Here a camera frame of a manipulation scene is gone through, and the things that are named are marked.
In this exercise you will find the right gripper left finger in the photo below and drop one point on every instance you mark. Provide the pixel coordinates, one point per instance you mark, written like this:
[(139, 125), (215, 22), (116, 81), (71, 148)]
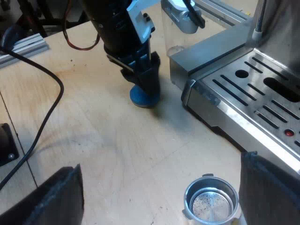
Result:
[(54, 199)]

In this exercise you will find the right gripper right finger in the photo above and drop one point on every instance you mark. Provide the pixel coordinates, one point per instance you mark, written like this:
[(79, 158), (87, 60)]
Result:
[(269, 192)]

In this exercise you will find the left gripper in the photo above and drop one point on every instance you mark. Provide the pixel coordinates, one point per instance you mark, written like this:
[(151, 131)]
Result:
[(126, 58)]

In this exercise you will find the blue tamper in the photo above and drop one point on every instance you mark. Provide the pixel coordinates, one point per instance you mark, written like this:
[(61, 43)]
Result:
[(140, 98)]

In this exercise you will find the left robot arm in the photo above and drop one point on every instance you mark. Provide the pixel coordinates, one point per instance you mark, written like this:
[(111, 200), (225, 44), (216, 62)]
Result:
[(112, 23)]

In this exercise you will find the clear measuring glass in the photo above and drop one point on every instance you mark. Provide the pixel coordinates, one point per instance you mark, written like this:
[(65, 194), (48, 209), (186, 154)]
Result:
[(171, 39)]

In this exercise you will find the metal block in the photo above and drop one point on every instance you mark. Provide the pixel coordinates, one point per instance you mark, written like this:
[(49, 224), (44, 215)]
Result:
[(199, 54)]

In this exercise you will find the steel espresso machine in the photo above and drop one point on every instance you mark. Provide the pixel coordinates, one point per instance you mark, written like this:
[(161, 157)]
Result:
[(234, 122)]

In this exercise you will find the white camera bracket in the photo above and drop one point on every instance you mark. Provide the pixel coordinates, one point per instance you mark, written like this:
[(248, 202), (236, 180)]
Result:
[(140, 25)]

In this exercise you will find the black bracket with bolt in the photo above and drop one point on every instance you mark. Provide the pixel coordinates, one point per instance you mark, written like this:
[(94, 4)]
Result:
[(7, 145)]

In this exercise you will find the aluminium rail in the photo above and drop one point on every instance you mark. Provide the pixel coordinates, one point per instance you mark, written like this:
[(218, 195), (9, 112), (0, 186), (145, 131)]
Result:
[(225, 11), (28, 45)]

